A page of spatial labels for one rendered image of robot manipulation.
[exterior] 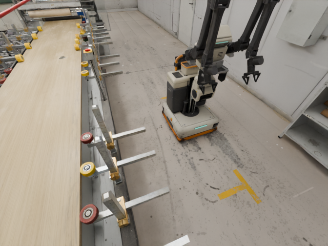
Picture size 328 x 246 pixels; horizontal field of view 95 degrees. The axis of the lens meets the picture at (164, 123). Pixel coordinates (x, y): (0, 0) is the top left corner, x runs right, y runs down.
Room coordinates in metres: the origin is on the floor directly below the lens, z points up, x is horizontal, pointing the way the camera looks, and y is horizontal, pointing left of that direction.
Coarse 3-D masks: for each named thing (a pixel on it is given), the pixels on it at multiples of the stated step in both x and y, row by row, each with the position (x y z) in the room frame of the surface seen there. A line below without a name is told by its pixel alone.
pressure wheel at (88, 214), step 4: (84, 208) 0.21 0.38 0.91; (88, 208) 0.21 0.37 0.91; (92, 208) 0.21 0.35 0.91; (96, 208) 0.21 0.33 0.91; (80, 212) 0.19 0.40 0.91; (84, 212) 0.19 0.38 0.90; (88, 212) 0.19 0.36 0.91; (92, 212) 0.19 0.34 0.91; (96, 212) 0.19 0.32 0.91; (80, 216) 0.18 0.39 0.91; (84, 216) 0.18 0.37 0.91; (88, 216) 0.18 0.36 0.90; (92, 216) 0.18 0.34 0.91; (96, 216) 0.18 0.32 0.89; (80, 220) 0.16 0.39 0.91; (84, 220) 0.16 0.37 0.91; (88, 220) 0.16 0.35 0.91; (92, 220) 0.16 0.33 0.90; (88, 224) 0.15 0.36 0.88
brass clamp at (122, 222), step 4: (124, 200) 0.28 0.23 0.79; (120, 204) 0.25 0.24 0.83; (124, 204) 0.25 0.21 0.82; (124, 208) 0.23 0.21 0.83; (124, 212) 0.21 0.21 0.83; (120, 220) 0.18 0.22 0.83; (124, 220) 0.18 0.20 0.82; (128, 220) 0.18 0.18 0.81; (120, 224) 0.16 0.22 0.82; (124, 224) 0.16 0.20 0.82
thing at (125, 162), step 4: (148, 152) 0.57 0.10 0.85; (152, 152) 0.57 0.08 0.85; (136, 156) 0.54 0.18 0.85; (140, 156) 0.54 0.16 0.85; (144, 156) 0.54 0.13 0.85; (148, 156) 0.54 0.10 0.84; (152, 156) 0.55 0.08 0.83; (124, 160) 0.51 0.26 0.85; (128, 160) 0.51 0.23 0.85; (132, 160) 0.51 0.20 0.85; (136, 160) 0.51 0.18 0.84; (140, 160) 0.52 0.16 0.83; (120, 164) 0.48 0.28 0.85; (124, 164) 0.48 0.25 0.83; (96, 168) 0.45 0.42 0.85; (100, 168) 0.45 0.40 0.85; (104, 168) 0.45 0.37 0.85; (96, 172) 0.42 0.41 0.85; (100, 172) 0.43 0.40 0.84; (88, 176) 0.40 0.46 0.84; (92, 176) 0.41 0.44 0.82
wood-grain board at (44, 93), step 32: (64, 32) 3.13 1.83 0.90; (32, 64) 1.79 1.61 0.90; (64, 64) 1.79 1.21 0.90; (0, 96) 1.14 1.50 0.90; (32, 96) 1.14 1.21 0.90; (64, 96) 1.14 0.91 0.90; (0, 128) 0.74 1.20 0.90; (32, 128) 0.74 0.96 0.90; (64, 128) 0.74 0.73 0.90; (0, 160) 0.48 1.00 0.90; (32, 160) 0.48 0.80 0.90; (64, 160) 0.48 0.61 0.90; (0, 192) 0.29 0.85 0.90; (32, 192) 0.29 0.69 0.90; (64, 192) 0.29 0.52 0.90; (0, 224) 0.15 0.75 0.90; (32, 224) 0.15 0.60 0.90; (64, 224) 0.15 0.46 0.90
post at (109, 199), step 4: (104, 192) 0.22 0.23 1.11; (108, 192) 0.21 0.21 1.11; (104, 196) 0.20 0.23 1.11; (108, 196) 0.20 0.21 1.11; (112, 196) 0.21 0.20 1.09; (104, 200) 0.19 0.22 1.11; (108, 200) 0.19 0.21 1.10; (112, 200) 0.19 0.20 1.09; (116, 200) 0.22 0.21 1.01; (104, 204) 0.18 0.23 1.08; (108, 204) 0.18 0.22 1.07; (112, 204) 0.19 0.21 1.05; (116, 204) 0.20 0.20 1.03; (108, 208) 0.18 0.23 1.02; (112, 208) 0.18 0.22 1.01; (116, 208) 0.19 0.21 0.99; (120, 208) 0.20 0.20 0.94; (112, 212) 0.18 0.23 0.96; (116, 212) 0.19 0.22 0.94; (120, 212) 0.19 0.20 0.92; (116, 216) 0.18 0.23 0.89; (120, 216) 0.19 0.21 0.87; (124, 216) 0.19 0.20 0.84
